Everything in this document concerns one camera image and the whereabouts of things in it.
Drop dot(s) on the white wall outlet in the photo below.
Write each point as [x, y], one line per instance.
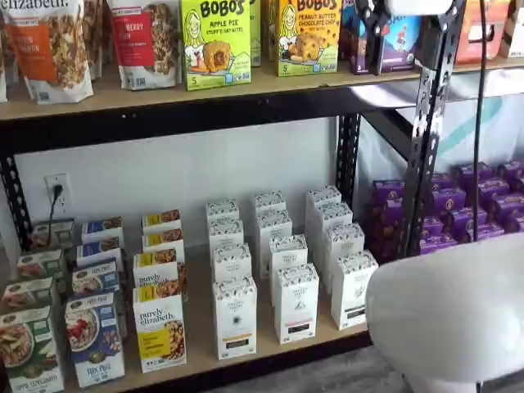
[61, 180]

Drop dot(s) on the blue purple Zbar box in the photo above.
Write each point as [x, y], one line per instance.
[399, 45]

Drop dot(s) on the white yellow granola box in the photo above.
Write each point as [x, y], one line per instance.
[153, 268]
[161, 219]
[157, 327]
[161, 239]

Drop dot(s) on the white box pink strip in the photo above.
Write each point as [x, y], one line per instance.
[270, 200]
[288, 254]
[296, 307]
[274, 225]

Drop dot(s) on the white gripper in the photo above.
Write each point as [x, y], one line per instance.
[419, 6]

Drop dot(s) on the red label granola bag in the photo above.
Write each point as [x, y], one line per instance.
[147, 45]

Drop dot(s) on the white box yellow strip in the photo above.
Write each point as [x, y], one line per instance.
[235, 323]
[231, 264]
[226, 233]
[222, 209]

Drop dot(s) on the green oatmeal box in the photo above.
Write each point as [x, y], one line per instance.
[51, 233]
[28, 352]
[39, 264]
[26, 292]

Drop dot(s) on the orange Bobo's peanut butter box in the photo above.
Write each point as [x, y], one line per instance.
[309, 37]
[272, 28]

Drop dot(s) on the orange label granola bag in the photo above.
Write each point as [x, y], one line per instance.
[49, 53]
[96, 37]

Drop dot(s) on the orange snack box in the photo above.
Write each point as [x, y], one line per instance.
[497, 32]

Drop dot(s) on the blue oatmeal box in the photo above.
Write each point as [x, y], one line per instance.
[102, 227]
[96, 340]
[94, 276]
[98, 247]

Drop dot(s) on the black metal shelving rack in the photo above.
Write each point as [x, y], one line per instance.
[163, 127]

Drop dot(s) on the wooden shelf board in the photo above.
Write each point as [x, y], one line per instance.
[200, 327]
[123, 102]
[503, 63]

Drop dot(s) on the green Bobo's apple pie box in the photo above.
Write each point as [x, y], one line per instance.
[255, 32]
[217, 41]

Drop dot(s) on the beige brown box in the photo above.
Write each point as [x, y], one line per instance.
[516, 37]

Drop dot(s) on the white box dark strip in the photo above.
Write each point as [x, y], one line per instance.
[352, 290]
[346, 241]
[323, 194]
[333, 213]

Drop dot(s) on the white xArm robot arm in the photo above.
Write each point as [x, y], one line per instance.
[450, 307]

